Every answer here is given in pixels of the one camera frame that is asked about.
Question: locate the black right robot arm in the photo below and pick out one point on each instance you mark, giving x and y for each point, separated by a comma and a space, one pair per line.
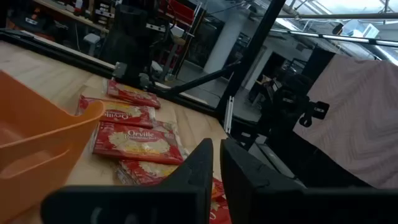
124, 46

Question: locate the orange plastic basket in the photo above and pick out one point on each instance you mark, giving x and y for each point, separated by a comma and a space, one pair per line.
37, 140

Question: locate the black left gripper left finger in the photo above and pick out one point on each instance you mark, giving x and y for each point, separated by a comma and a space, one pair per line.
174, 202

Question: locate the black aluminium table frame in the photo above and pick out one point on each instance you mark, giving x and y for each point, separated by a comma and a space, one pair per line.
251, 62

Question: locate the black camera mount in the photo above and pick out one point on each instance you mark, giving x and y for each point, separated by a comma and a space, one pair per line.
286, 102

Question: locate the pink patterned cloth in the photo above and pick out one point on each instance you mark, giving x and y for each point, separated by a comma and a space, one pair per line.
357, 124

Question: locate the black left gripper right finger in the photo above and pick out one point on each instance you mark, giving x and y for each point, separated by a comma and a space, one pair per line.
264, 199

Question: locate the white box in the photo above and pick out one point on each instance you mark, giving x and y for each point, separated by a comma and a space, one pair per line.
362, 29

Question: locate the silver aluminium bracket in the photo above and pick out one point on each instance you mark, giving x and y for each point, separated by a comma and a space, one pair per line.
229, 113

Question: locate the red Orville popcorn bag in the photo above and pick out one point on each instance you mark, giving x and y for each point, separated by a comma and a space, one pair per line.
143, 172
124, 113
219, 202
136, 143
133, 94

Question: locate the wooden storage shelf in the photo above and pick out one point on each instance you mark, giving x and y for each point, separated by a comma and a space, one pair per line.
71, 14

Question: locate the red cabinet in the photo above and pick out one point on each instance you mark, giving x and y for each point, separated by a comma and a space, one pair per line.
177, 9

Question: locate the white building column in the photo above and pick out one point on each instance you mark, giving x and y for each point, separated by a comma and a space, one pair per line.
224, 43

